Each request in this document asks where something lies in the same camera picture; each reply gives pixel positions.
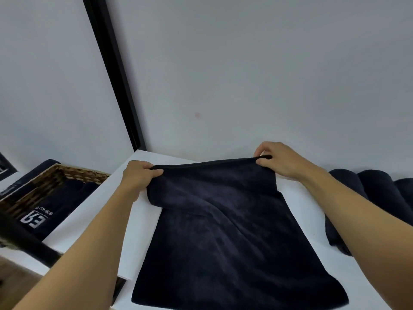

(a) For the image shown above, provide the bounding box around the person's right hand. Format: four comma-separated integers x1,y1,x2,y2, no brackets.
254,141,327,184

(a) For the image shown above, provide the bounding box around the person's left hand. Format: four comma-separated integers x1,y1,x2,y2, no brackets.
117,160,164,204

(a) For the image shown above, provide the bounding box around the person's right forearm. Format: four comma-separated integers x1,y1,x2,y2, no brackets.
305,167,413,310

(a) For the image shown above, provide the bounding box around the person's left forearm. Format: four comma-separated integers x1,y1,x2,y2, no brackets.
12,187,136,310

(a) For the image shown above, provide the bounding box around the large wicker hamper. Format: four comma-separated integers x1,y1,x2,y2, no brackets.
0,164,112,249

